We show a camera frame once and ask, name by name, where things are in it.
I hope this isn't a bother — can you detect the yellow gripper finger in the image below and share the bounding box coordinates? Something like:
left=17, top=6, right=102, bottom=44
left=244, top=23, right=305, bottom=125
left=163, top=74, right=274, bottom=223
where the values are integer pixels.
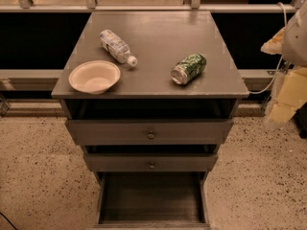
left=268, top=66, right=307, bottom=124
left=261, top=28, right=285, bottom=55

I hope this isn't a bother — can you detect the clear plastic water bottle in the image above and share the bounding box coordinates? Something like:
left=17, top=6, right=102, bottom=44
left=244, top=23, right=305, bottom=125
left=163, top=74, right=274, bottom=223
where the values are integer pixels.
left=99, top=30, right=138, bottom=67

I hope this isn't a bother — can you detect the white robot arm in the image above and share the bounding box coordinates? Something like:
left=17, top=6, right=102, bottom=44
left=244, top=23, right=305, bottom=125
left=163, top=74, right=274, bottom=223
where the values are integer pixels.
left=261, top=1, right=307, bottom=124

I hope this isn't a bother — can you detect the grey drawer cabinet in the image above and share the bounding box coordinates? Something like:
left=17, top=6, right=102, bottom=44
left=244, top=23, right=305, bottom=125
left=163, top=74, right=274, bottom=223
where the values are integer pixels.
left=51, top=10, right=250, bottom=230

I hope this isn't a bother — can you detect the grey open bottom drawer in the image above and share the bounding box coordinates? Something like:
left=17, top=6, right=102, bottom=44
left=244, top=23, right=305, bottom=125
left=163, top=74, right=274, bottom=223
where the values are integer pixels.
left=94, top=172, right=211, bottom=230

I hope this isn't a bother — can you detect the grey middle drawer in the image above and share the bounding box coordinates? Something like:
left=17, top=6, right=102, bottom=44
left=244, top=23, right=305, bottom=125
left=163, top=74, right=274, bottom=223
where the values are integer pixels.
left=83, top=153, right=218, bottom=173

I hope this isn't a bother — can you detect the grey top drawer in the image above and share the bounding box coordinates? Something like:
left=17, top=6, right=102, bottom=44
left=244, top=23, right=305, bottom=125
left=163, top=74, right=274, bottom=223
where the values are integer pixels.
left=66, top=119, right=233, bottom=146

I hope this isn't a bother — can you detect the green soda can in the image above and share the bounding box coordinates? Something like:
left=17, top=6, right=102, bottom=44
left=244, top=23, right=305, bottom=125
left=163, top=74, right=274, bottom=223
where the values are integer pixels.
left=171, top=54, right=206, bottom=85

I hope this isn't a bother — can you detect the white paper bowl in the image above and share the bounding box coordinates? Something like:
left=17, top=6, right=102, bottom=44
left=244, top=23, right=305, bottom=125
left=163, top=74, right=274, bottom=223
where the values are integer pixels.
left=68, top=60, right=121, bottom=95

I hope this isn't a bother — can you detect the white cable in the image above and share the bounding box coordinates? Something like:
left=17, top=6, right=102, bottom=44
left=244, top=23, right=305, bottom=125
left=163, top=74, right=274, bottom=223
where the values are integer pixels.
left=248, top=2, right=289, bottom=96

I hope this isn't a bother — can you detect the metal railing frame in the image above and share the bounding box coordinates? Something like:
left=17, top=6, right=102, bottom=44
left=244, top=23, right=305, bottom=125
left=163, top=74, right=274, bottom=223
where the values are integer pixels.
left=0, top=0, right=307, bottom=93

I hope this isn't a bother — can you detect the black floor cable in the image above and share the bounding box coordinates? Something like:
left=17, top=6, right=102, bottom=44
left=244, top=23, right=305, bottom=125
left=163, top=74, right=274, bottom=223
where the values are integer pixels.
left=0, top=211, right=19, bottom=230

